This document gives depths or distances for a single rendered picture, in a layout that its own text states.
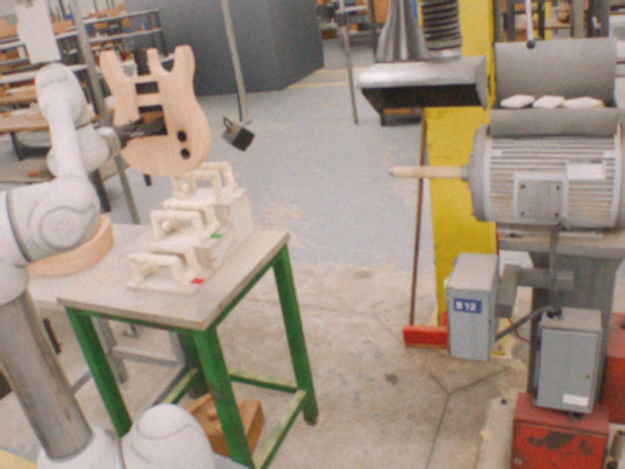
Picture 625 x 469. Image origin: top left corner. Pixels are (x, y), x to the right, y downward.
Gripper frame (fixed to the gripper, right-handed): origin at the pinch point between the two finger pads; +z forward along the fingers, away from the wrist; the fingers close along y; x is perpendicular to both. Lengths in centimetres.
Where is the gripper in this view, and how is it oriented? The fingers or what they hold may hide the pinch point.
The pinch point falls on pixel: (151, 121)
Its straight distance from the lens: 180.8
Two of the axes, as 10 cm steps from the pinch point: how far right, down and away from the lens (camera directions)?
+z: 3.6, -4.3, 8.3
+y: 9.2, 0.3, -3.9
